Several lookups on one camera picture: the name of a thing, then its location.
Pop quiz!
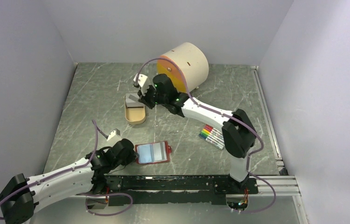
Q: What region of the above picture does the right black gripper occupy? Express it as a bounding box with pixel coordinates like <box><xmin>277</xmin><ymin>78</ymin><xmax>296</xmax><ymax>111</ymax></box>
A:
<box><xmin>138</xmin><ymin>83</ymin><xmax>168</xmax><ymax>110</ymax></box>

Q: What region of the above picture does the red leather card holder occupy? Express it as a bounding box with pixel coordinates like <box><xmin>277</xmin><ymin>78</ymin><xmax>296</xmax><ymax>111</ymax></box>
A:
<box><xmin>135</xmin><ymin>141</ymin><xmax>172</xmax><ymax>165</ymax></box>

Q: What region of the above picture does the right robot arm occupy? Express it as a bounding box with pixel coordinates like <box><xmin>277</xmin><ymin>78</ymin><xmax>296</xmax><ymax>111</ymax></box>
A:
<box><xmin>133</xmin><ymin>74</ymin><xmax>256</xmax><ymax>193</ymax></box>

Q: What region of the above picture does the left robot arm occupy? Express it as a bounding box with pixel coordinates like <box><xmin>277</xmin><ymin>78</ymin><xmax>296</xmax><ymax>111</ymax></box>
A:
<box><xmin>0</xmin><ymin>139</ymin><xmax>137</xmax><ymax>224</ymax></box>

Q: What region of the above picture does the cream drawer cabinet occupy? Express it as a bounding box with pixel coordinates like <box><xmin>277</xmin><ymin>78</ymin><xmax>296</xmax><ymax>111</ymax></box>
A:
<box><xmin>156</xmin><ymin>42</ymin><xmax>209</xmax><ymax>93</ymax></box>

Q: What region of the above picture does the beige oval tray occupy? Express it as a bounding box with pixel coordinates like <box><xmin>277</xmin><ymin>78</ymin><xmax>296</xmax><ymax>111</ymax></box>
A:
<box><xmin>124</xmin><ymin>102</ymin><xmax>146</xmax><ymax>125</ymax></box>

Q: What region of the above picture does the pack of coloured markers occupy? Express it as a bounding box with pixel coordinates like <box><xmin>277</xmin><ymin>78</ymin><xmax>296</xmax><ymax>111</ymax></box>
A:
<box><xmin>199</xmin><ymin>125</ymin><xmax>225</xmax><ymax>150</ymax></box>

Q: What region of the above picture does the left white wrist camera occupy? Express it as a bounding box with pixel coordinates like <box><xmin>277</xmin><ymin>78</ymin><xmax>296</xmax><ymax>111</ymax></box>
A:
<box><xmin>106</xmin><ymin>129</ymin><xmax>122</xmax><ymax>144</ymax></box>

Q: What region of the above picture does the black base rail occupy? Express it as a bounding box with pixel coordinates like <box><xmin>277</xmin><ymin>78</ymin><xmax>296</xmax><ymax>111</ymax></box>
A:
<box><xmin>91</xmin><ymin>175</ymin><xmax>259</xmax><ymax>205</ymax></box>

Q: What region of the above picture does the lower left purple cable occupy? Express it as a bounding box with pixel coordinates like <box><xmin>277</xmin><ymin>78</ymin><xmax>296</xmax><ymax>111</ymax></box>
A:
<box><xmin>79</xmin><ymin>193</ymin><xmax>133</xmax><ymax>217</ymax></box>

